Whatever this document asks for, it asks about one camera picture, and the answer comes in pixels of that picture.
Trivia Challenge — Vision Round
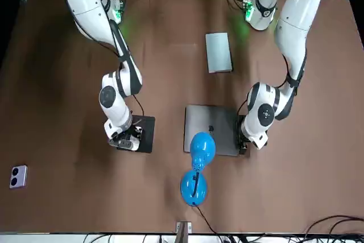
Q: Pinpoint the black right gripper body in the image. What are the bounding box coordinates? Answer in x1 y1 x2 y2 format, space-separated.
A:
125 125 143 145

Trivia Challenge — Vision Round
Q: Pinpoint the grey laptop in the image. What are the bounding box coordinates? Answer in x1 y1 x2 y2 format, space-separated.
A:
184 104 243 157

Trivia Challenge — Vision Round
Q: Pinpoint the black mouse pad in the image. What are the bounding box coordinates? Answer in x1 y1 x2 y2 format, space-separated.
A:
107 114 156 154

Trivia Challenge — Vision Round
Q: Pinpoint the blue desk lamp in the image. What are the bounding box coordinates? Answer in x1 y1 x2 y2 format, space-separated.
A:
180 131 216 207

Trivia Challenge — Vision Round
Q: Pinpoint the flat silver box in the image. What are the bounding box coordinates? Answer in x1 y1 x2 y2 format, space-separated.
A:
205 32 234 74

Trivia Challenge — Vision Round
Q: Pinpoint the small box with two lenses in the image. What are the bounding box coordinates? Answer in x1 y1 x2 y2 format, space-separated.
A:
9 164 29 190

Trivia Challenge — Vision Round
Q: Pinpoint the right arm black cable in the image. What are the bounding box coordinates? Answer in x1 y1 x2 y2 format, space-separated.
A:
131 94 144 118

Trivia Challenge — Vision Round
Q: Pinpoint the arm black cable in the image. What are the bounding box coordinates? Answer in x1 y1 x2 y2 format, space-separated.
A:
280 53 291 88
131 94 144 118

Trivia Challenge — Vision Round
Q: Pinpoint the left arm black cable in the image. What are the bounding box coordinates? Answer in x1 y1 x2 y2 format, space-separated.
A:
280 53 291 88

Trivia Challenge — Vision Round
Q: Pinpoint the black lamp power cable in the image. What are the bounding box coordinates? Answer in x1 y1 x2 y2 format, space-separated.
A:
195 204 227 241

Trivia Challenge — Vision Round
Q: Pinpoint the aluminium frame post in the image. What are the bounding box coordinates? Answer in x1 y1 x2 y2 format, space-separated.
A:
175 221 192 243

